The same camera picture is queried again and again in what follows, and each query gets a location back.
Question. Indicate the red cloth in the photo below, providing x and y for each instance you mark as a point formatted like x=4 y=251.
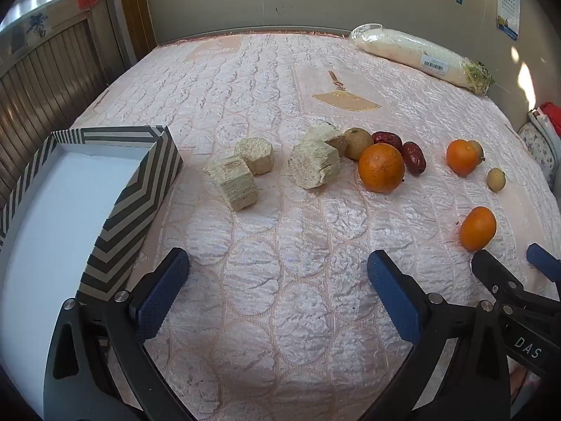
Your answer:
x=552 y=112

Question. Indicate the plastic-wrapped white radish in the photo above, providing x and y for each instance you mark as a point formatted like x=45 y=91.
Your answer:
x=412 y=50

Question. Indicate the floral pillow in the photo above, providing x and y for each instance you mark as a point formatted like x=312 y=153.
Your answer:
x=541 y=149

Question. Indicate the small brown longan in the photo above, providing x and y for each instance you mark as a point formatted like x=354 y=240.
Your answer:
x=480 y=149
x=496 y=180

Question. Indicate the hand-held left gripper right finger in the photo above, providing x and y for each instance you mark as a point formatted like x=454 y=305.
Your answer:
x=394 y=298

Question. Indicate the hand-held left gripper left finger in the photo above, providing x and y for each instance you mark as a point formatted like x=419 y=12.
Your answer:
x=162 y=291

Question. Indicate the red date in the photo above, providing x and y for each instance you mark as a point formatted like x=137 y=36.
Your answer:
x=388 y=139
x=414 y=158

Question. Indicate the wall calendar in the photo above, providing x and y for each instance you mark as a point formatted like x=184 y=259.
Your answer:
x=508 y=4

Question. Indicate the ribbed metal door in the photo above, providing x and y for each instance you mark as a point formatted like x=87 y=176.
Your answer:
x=44 y=79

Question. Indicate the blue flower sticker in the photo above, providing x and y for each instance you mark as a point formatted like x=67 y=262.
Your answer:
x=37 y=25

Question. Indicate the pink quilted mattress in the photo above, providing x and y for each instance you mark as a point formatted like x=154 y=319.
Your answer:
x=280 y=237

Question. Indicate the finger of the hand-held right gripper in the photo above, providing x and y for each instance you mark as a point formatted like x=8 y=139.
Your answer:
x=545 y=261
x=493 y=276

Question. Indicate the striped cardboard box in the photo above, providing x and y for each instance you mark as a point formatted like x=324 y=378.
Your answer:
x=57 y=228

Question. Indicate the wooden door frame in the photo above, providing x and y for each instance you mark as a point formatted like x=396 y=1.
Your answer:
x=133 y=8

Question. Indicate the orange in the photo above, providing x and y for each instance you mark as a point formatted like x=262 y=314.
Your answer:
x=462 y=157
x=381 y=167
x=477 y=228

